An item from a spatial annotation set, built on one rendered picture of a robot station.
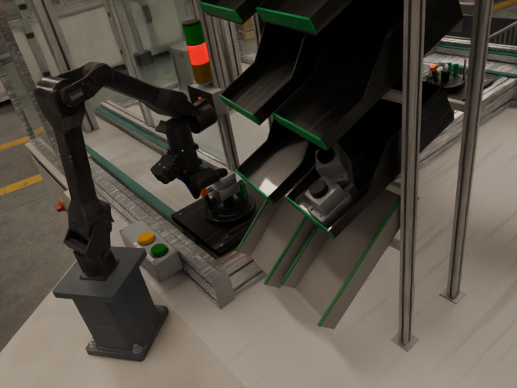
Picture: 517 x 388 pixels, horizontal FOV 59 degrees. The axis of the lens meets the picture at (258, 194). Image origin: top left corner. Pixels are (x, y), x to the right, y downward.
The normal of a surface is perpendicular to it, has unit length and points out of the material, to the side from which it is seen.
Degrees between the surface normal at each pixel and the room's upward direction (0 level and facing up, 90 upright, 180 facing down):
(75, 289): 0
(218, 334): 0
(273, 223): 45
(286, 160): 25
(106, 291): 0
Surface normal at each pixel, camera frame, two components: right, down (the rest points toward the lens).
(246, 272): 0.62, 0.35
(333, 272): -0.72, -0.31
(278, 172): -0.51, -0.59
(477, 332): -0.16, -0.82
